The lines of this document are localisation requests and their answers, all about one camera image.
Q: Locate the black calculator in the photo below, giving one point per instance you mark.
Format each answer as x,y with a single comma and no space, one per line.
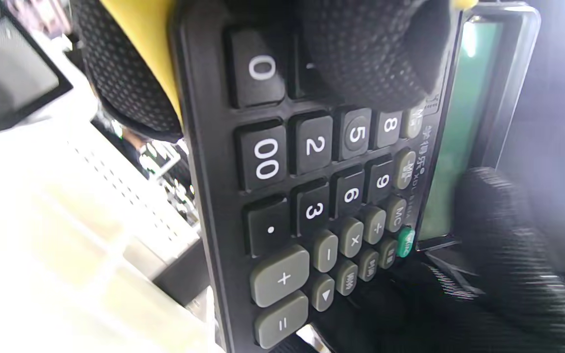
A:
312,196

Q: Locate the black mesh office chair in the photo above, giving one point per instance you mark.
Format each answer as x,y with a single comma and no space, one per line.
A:
8,73

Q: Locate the person's left hand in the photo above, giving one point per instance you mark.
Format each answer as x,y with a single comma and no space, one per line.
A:
371,49

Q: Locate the yellow cleaning cloth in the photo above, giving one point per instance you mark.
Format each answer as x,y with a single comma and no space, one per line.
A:
140,39

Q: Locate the white plastic organizer basket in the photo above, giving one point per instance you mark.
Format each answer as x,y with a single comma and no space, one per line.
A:
66,245

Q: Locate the person's right hand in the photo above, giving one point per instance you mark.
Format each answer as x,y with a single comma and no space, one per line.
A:
508,294

